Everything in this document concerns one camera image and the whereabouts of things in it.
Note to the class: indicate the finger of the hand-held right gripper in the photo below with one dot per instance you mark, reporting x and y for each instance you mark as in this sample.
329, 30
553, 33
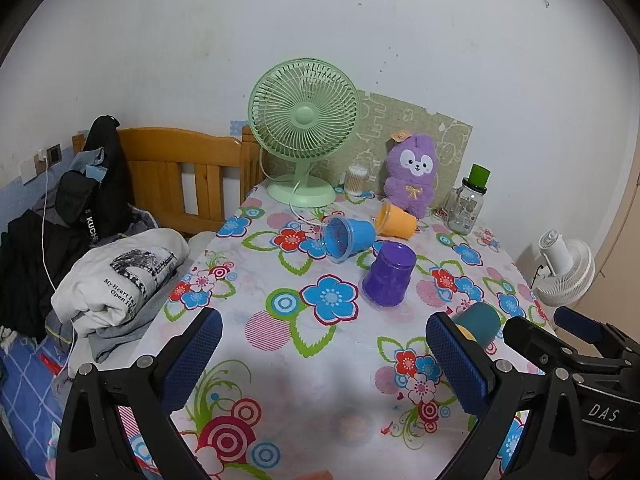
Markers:
537, 342
580, 321

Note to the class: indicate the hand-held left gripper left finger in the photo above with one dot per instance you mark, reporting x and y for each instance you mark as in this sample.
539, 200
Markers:
192, 357

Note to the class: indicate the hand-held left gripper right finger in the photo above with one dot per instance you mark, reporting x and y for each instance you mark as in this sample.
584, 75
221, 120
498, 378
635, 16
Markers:
460, 367

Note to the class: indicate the teal cup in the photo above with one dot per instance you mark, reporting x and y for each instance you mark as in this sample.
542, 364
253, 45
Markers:
482, 320

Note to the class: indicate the purple cup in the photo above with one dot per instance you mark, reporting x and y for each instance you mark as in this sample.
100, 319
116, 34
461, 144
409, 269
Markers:
390, 272

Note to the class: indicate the orange cup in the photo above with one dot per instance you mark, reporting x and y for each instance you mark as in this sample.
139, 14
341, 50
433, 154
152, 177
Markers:
397, 222

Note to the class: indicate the blue cup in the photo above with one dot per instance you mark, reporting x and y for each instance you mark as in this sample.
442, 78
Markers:
357, 235

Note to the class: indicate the white clip fan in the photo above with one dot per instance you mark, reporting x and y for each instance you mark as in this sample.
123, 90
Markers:
565, 265

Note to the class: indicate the grey folded clothing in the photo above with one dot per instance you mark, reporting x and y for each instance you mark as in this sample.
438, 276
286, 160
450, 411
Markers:
127, 330

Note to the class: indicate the floral tablecloth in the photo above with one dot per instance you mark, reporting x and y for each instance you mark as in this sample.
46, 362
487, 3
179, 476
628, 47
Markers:
300, 360

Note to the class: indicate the folded white printed shirt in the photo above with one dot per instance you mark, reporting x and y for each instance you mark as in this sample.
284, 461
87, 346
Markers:
125, 270

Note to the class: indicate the glass bottle with green lid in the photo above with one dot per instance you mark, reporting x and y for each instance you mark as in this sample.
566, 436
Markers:
467, 205

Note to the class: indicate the blue checked bedsheet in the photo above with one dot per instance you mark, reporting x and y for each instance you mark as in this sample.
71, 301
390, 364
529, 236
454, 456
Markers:
25, 400

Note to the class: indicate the black clothing heap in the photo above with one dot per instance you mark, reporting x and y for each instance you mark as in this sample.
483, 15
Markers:
30, 270

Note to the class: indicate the purple plush toy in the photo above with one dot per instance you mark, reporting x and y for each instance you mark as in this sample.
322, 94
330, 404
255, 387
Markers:
410, 180

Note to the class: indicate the black hanging bag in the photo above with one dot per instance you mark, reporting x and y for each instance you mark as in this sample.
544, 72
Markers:
107, 180

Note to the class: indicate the wooden bed headboard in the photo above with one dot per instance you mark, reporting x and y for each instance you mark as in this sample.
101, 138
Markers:
170, 155

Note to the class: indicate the cotton swab jar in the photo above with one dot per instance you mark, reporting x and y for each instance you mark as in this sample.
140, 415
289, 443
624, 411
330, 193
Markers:
356, 182

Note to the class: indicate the patterned foam mat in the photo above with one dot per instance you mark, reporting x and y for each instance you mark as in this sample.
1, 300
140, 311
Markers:
400, 115

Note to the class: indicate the green desk fan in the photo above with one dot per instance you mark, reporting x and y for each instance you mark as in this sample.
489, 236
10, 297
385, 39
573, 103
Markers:
302, 115

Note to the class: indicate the wall socket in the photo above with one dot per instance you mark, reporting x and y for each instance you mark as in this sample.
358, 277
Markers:
53, 154

